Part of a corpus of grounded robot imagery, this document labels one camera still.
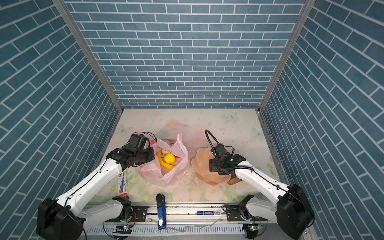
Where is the pink scalloped bowl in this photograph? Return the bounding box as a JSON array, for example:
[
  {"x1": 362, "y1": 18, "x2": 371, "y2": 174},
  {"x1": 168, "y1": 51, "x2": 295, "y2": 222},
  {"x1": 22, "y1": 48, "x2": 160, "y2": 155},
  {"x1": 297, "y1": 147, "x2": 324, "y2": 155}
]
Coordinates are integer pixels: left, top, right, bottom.
[{"x1": 191, "y1": 147, "x2": 231, "y2": 186}]

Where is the pink plastic bag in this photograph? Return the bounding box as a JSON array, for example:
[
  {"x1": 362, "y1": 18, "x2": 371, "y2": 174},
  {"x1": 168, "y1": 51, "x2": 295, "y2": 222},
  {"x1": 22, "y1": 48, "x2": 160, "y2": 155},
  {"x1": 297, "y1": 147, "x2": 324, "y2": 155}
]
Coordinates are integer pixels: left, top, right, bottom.
[{"x1": 137, "y1": 133, "x2": 191, "y2": 188}]

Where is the yellow fake lemon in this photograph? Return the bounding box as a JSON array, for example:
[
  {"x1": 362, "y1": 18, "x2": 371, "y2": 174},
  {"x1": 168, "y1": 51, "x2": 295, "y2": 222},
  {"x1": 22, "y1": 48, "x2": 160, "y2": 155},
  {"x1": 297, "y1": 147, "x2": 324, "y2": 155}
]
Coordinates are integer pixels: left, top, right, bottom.
[{"x1": 164, "y1": 153, "x2": 176, "y2": 165}]

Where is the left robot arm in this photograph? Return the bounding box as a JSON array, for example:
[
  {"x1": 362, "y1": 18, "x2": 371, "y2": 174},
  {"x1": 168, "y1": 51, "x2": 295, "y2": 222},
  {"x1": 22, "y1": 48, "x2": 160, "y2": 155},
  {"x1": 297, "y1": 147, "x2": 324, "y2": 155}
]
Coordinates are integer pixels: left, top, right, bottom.
[{"x1": 36, "y1": 132, "x2": 155, "y2": 240}]

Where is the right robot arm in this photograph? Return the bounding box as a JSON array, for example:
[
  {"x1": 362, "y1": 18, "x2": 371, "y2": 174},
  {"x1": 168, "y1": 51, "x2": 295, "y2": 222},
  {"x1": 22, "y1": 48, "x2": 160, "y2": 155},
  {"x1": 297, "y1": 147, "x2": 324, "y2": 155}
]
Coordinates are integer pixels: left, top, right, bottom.
[{"x1": 210, "y1": 144, "x2": 315, "y2": 240}]

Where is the yellow fake banana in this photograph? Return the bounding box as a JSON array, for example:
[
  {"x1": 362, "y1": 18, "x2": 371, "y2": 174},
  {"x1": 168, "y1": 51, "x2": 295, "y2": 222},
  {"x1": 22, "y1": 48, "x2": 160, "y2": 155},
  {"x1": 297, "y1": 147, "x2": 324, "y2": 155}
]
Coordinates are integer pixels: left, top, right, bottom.
[{"x1": 157, "y1": 151, "x2": 175, "y2": 170}]

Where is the plaid cylindrical can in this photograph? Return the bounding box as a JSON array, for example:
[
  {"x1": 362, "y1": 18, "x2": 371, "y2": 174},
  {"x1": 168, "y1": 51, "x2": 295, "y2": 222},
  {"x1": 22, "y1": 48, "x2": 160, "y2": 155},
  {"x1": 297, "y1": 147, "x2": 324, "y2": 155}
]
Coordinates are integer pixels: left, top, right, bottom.
[{"x1": 227, "y1": 177, "x2": 242, "y2": 185}]

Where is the red white blue tube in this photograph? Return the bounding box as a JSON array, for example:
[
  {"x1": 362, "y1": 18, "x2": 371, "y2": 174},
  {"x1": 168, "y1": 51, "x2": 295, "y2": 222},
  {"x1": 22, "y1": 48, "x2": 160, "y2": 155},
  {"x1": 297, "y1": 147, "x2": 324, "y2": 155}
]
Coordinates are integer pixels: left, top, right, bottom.
[{"x1": 117, "y1": 171, "x2": 129, "y2": 200}]

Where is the blue black handheld device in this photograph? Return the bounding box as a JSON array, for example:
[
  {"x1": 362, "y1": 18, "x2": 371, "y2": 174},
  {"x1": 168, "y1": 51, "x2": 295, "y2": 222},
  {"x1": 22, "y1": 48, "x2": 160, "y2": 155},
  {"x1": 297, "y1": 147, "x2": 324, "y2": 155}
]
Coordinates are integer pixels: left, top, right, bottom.
[{"x1": 156, "y1": 194, "x2": 167, "y2": 230}]

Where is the blue marker pen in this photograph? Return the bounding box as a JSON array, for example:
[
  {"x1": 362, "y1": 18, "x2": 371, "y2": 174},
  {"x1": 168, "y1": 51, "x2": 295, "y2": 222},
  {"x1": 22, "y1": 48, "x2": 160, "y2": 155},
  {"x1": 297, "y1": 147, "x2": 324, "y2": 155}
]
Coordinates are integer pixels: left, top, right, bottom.
[{"x1": 195, "y1": 211, "x2": 223, "y2": 216}]

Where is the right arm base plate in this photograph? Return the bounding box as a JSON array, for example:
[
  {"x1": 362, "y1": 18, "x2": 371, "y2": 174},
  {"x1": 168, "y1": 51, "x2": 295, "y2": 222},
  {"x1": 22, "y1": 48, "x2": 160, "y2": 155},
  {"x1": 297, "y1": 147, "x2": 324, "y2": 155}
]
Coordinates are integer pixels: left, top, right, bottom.
[{"x1": 222, "y1": 204, "x2": 255, "y2": 222}]

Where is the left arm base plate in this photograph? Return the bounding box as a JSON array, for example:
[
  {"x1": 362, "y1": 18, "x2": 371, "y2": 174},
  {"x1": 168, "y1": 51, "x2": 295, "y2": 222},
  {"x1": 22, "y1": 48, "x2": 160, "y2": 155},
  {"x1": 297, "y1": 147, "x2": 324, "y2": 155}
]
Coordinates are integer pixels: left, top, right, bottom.
[{"x1": 106, "y1": 206, "x2": 149, "y2": 223}]

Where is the aluminium front rail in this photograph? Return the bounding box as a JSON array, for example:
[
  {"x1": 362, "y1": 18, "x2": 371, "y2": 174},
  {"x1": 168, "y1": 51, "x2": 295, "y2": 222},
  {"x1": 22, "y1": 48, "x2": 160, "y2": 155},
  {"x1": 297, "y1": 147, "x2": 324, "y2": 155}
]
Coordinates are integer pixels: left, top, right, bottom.
[{"x1": 70, "y1": 200, "x2": 299, "y2": 229}]

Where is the white slotted cable duct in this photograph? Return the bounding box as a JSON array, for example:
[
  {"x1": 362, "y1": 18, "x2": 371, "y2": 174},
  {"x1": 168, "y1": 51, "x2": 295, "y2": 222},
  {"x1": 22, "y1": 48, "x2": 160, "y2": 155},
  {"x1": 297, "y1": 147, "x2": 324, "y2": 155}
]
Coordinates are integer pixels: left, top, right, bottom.
[{"x1": 87, "y1": 224, "x2": 245, "y2": 237}]

